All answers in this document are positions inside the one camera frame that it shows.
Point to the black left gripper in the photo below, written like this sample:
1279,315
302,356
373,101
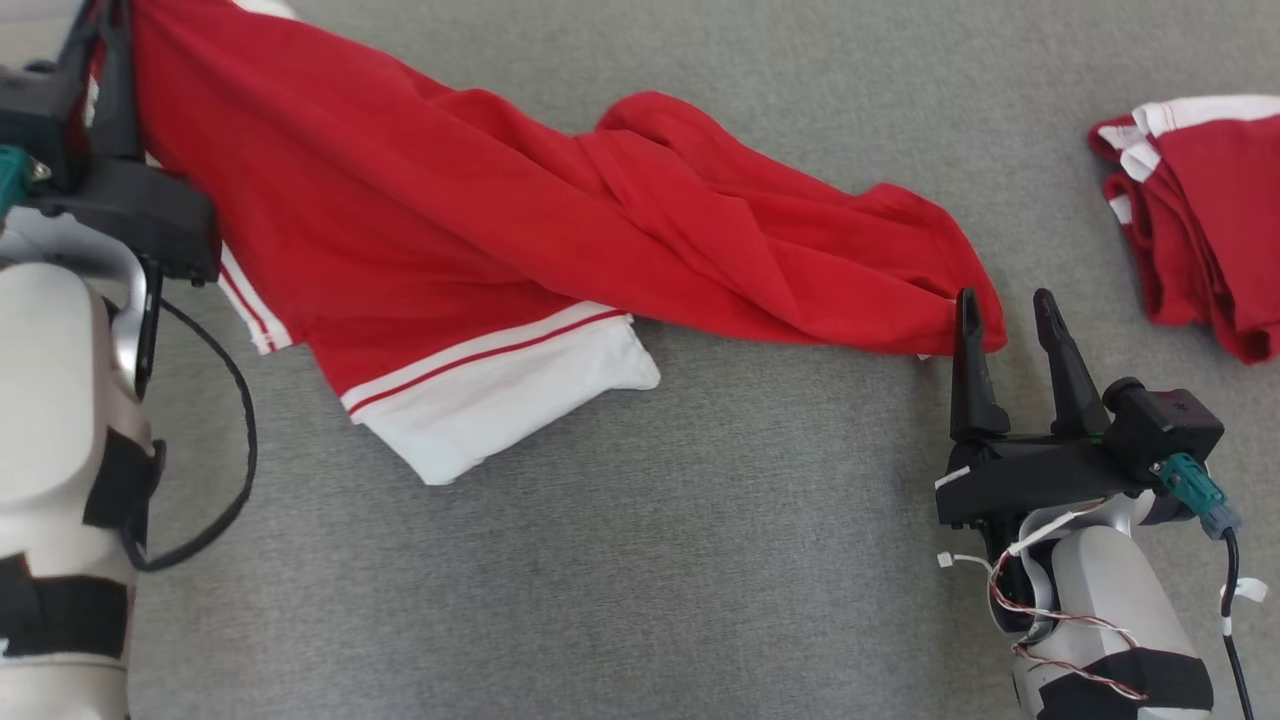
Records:
150,215

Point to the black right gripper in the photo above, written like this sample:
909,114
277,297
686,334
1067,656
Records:
1040,475

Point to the red jersey pile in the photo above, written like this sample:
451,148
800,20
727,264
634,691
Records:
1220,220

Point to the red white jersey shirt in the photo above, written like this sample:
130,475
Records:
450,200

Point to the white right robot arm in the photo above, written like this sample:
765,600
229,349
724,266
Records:
1100,590

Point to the grey fabric sofa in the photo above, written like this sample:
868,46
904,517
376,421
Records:
700,560

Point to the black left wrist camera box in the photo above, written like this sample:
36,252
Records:
40,115

